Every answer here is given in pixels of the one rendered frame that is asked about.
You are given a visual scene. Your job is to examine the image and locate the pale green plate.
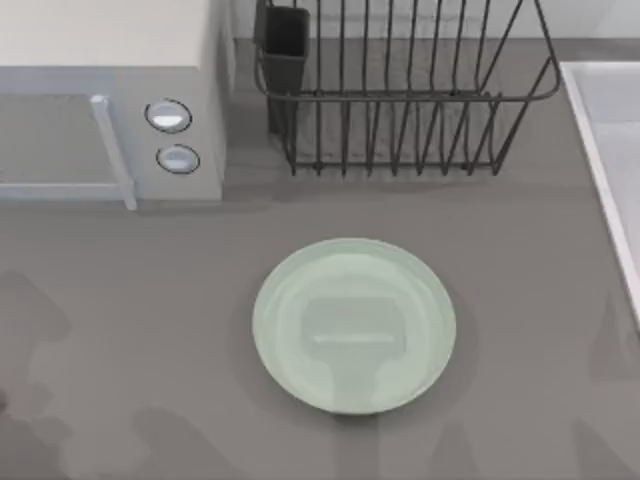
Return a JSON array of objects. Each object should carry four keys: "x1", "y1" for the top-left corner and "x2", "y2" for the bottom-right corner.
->
[{"x1": 251, "y1": 237, "x2": 458, "y2": 415}]

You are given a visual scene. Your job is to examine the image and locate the small microwave knob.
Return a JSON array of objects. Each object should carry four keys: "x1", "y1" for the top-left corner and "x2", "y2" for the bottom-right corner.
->
[{"x1": 155, "y1": 143, "x2": 202, "y2": 176}]

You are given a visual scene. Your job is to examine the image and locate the dark cutlery holder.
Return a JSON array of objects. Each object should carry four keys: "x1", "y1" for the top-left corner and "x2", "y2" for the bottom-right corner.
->
[{"x1": 253, "y1": 3, "x2": 312, "y2": 136}]

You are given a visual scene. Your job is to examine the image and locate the large microwave knob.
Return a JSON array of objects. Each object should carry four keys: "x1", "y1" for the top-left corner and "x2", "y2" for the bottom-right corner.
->
[{"x1": 143, "y1": 97, "x2": 194, "y2": 135}]

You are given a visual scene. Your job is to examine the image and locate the pale microwave oven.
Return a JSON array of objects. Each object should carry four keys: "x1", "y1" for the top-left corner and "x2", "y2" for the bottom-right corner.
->
[{"x1": 0, "y1": 0, "x2": 234, "y2": 211}]

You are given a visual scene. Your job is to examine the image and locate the white sink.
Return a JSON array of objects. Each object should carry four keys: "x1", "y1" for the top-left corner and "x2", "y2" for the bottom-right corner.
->
[{"x1": 559, "y1": 61, "x2": 640, "y2": 335}]

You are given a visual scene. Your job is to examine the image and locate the dark wire dish rack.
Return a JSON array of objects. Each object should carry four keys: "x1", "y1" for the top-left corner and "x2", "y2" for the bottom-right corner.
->
[{"x1": 252, "y1": 0, "x2": 561, "y2": 178}]

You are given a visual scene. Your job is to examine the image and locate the microwave door handle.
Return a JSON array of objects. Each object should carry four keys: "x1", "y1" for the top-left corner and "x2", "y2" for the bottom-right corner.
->
[{"x1": 89, "y1": 94, "x2": 138, "y2": 211}]

